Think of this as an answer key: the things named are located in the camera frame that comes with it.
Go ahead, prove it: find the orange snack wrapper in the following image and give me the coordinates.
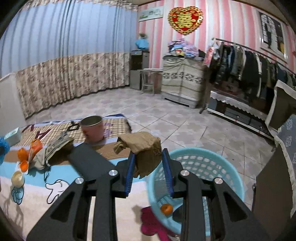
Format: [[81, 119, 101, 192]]
[[28, 139, 43, 161]]

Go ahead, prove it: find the black textured flat case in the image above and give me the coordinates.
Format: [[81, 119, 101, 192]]
[[68, 144, 115, 184]]

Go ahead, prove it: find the brown paper bag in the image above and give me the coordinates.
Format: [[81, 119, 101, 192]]
[[113, 132, 162, 179]]

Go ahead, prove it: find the low bench with lace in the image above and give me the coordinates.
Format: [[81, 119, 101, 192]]
[[207, 90, 273, 140]]

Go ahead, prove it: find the small stool table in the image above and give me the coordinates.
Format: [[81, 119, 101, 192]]
[[140, 68, 163, 95]]

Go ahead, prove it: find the teal tissue box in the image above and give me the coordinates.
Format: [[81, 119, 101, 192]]
[[4, 128, 22, 147]]

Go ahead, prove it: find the clothes rack with garments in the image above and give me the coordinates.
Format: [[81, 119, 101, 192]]
[[204, 38, 295, 114]]

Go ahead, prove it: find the pink metal-lined cup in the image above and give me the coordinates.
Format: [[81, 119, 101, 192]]
[[80, 115, 104, 144]]

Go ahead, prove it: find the pile of clothes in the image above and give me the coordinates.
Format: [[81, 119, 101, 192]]
[[168, 38, 205, 59]]

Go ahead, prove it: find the blue floral cover cloth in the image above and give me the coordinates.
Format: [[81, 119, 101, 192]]
[[275, 114, 295, 186]]

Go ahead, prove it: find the blue floral curtain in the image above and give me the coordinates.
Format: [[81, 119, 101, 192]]
[[1, 1, 138, 118]]

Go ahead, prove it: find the cartoon patterned table cloth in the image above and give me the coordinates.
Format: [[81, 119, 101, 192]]
[[0, 113, 176, 241]]

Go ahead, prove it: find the white cabinet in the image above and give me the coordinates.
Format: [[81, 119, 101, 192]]
[[0, 73, 27, 136]]

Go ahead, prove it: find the wall calendar poster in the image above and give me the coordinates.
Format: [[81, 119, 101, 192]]
[[138, 6, 164, 22]]

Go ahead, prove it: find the water dispenser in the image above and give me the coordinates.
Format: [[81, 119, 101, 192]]
[[129, 50, 149, 90]]

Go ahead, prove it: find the blue plastic bag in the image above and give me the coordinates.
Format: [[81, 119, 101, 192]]
[[0, 137, 10, 165]]

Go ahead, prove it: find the black ribbed paper cup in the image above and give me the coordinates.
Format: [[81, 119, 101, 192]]
[[173, 205, 183, 223]]

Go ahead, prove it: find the framed wall picture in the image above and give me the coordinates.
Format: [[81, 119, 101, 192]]
[[257, 11, 287, 63]]

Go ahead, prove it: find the cream plastic lid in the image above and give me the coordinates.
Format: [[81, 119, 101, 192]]
[[11, 170, 25, 188]]

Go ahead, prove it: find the red gold heart decoration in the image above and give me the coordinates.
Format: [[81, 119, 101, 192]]
[[168, 6, 203, 35]]

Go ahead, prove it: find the orange tangerine back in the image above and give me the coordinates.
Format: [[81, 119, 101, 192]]
[[17, 148, 29, 162]]

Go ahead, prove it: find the light blue plastic basket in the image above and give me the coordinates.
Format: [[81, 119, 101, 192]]
[[147, 147, 245, 235]]

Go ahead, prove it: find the cloth covered cabinet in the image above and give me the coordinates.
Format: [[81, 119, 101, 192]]
[[161, 57, 206, 108]]

